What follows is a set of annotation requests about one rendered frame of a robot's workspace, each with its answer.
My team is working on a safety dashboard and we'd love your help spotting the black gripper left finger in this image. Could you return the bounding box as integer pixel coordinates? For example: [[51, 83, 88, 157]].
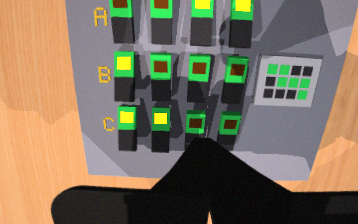
[[50, 137, 211, 224]]

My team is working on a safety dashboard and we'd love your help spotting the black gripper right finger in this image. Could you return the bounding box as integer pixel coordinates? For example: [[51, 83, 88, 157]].
[[203, 138, 358, 224]]

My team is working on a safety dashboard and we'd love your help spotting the grey switch panel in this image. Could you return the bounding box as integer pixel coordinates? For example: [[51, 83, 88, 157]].
[[65, 0, 358, 181]]

